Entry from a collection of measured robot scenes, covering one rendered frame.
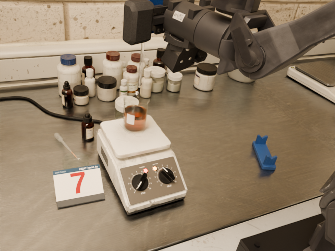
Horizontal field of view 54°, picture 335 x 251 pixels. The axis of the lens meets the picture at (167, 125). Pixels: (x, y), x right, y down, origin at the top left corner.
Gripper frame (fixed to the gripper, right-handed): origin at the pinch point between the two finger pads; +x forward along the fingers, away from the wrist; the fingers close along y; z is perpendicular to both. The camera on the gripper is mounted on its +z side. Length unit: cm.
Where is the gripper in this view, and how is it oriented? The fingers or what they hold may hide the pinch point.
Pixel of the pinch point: (151, 6)
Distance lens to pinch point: 58.6
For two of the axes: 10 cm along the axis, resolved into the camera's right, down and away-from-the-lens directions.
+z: -1.2, 8.1, 5.7
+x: -7.0, -4.8, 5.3
